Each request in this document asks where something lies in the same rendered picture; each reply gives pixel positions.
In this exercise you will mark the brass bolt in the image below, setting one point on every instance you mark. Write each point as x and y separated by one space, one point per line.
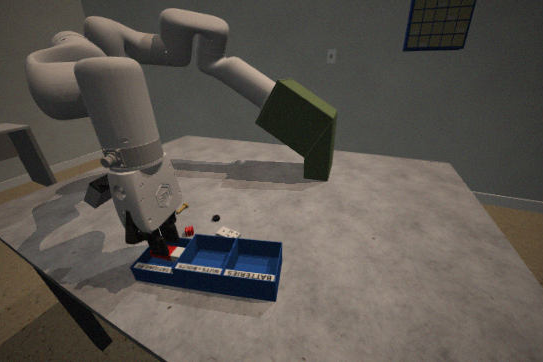
185 205

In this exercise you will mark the blue three-compartment bin tray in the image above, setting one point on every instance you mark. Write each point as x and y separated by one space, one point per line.
202 267

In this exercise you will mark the red die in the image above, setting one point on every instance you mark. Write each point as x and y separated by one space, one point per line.
189 231

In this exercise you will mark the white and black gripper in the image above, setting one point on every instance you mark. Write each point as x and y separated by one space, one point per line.
151 195

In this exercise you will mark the white domino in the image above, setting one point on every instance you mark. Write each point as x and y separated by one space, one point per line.
226 232

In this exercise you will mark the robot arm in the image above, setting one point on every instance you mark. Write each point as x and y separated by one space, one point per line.
114 89

